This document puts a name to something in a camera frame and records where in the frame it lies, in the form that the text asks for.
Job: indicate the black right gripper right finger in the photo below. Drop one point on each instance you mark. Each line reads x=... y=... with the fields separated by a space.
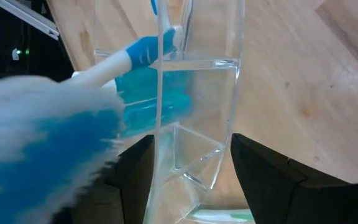
x=291 y=202

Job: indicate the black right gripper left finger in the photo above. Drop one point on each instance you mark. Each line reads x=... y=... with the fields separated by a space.
x=129 y=193

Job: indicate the blue white toothbrush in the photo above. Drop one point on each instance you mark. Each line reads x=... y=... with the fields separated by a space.
x=42 y=149
x=164 y=17

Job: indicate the blue mouthwash bottle white cap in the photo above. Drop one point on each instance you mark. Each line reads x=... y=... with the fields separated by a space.
x=166 y=84

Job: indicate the clear acrylic organizer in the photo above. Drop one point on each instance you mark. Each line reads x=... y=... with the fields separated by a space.
x=197 y=64

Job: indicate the green wrapped toothbrush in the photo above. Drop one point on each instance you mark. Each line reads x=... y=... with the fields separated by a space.
x=228 y=216

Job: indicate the silver aluminium rail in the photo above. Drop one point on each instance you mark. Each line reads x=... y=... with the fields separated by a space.
x=26 y=17

